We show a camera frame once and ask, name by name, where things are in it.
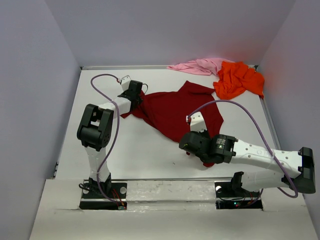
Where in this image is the dark red t shirt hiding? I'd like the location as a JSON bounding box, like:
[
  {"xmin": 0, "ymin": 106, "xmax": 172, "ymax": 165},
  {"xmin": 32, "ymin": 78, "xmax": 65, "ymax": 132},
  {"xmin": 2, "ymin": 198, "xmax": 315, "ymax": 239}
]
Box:
[{"xmin": 121, "ymin": 81, "xmax": 215, "ymax": 143}]

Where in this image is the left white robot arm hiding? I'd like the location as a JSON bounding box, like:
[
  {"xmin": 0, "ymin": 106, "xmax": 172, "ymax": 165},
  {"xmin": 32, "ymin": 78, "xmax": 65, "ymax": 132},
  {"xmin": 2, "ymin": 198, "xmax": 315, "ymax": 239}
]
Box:
[{"xmin": 76, "ymin": 79, "xmax": 143, "ymax": 198}]

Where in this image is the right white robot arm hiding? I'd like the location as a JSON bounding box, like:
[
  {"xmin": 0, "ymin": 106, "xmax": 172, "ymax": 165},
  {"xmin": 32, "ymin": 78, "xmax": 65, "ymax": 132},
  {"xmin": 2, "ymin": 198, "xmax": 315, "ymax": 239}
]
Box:
[{"xmin": 179, "ymin": 131, "xmax": 316, "ymax": 196}]

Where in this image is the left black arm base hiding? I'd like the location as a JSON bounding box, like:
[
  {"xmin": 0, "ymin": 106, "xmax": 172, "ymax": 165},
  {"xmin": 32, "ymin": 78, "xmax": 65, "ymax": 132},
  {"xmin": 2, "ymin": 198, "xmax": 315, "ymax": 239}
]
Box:
[{"xmin": 78, "ymin": 175, "xmax": 128, "ymax": 211}]

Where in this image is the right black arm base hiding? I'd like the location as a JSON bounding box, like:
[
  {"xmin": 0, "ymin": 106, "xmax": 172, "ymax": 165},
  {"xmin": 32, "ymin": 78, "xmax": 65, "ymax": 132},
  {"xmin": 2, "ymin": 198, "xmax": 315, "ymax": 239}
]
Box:
[{"xmin": 214, "ymin": 171, "xmax": 263, "ymax": 210}]

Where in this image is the orange t shirt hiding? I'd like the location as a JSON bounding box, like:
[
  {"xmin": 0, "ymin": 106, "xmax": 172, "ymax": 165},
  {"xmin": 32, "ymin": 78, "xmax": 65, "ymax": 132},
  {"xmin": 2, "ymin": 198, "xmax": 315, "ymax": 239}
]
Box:
[{"xmin": 213, "ymin": 61, "xmax": 265, "ymax": 100}]

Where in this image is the pink t shirt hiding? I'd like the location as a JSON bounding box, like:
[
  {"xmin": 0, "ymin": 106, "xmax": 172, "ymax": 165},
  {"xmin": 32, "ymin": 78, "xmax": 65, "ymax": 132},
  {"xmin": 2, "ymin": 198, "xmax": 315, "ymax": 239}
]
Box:
[{"xmin": 167, "ymin": 57, "xmax": 233, "ymax": 76}]

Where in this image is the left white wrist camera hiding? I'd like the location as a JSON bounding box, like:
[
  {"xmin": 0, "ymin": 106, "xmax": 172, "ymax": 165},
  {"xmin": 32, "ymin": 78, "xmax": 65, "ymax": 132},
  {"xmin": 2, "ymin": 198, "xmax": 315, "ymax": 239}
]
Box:
[{"xmin": 117, "ymin": 75, "xmax": 131, "ymax": 91}]

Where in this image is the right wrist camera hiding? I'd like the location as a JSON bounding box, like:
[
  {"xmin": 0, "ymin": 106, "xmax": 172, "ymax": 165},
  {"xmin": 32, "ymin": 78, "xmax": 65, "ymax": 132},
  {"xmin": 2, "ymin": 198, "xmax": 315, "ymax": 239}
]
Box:
[{"xmin": 186, "ymin": 111, "xmax": 207, "ymax": 133}]

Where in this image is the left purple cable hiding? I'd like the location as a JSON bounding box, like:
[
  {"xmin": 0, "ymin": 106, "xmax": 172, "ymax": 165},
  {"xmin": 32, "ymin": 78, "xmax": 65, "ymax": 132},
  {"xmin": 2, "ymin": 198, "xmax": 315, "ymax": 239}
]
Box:
[{"xmin": 90, "ymin": 73, "xmax": 126, "ymax": 208}]

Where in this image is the purple cable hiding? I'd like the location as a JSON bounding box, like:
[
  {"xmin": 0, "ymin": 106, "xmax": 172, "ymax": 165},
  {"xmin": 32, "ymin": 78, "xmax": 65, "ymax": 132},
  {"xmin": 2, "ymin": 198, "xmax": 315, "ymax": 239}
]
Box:
[
  {"xmin": 90, "ymin": 73, "xmax": 126, "ymax": 208},
  {"xmin": 187, "ymin": 99, "xmax": 299, "ymax": 208}
]

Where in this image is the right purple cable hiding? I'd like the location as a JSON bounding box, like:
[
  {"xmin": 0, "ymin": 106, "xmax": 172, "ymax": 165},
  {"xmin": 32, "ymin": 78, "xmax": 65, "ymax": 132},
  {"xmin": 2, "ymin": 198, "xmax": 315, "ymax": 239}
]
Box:
[{"xmin": 187, "ymin": 99, "xmax": 299, "ymax": 208}]

